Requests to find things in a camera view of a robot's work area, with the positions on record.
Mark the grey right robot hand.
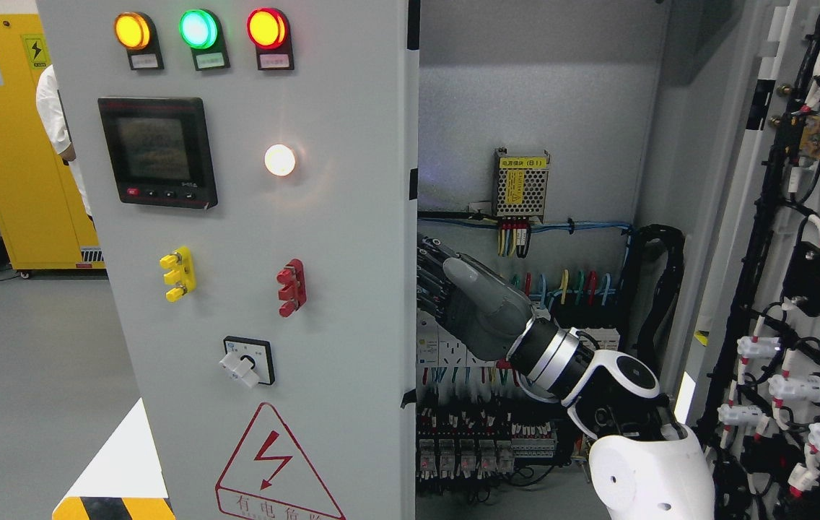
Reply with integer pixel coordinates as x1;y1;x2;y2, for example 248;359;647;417
416;233;559;360

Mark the grey cabinet door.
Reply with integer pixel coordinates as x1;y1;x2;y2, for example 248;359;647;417
639;1;820;519
38;1;418;519

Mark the red indicator lamp left door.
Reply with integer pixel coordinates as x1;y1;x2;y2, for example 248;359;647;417
246;6;295;70

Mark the green indicator lamp left door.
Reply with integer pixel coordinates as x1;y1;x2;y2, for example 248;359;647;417
178;9;230;70

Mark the yellow indicator lamp left door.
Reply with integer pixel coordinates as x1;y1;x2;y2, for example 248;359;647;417
113;11;165;70

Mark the white socket breaker row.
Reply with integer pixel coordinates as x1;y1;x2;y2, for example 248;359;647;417
414;310;504;369

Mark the black surge protector module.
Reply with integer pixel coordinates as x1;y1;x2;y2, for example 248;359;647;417
551;294;622;351

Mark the lower relay terminal row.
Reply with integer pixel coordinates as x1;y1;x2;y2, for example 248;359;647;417
414;391;582;484

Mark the metal mesh power supply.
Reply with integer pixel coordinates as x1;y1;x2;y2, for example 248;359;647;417
492;146;551;222

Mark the white glowing indicator lamp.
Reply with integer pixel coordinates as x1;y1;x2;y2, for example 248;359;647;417
263;144;297;177

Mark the red electric danger sticker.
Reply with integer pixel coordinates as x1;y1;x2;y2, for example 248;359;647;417
215;402;345;519

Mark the black digital power meter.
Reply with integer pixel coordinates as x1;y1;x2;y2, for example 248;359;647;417
97;96;219;209

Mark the person in white coat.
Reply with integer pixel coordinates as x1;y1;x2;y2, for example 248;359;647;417
36;65;94;222

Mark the yellow safety cabinet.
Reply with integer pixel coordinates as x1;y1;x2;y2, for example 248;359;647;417
0;14;105;271

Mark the red terminal post block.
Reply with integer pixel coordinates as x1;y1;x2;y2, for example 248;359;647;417
276;258;307;317

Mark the yellow terminal post block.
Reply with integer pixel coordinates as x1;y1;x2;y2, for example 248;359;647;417
160;246;198;303

